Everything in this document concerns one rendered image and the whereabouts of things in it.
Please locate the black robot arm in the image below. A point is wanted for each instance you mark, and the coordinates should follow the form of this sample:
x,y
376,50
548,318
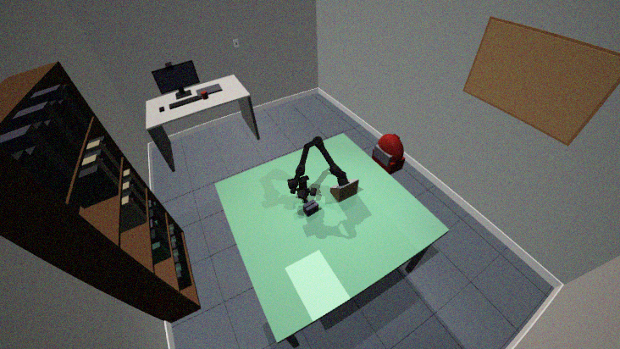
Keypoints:
x,y
300,170

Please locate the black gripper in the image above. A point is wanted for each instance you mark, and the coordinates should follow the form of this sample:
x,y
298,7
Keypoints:
x,y
312,191

